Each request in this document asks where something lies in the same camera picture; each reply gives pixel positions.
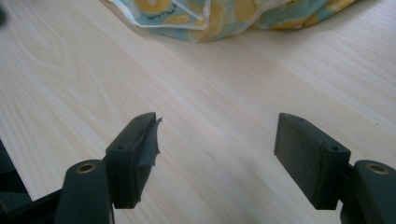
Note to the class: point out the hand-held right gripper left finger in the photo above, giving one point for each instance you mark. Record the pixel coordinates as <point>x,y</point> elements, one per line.
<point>132,168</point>

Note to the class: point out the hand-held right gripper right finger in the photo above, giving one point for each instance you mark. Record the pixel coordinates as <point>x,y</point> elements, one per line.
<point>311,168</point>

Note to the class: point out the teal fruit print cloth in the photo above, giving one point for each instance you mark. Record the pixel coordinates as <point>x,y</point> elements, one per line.
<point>218,15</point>

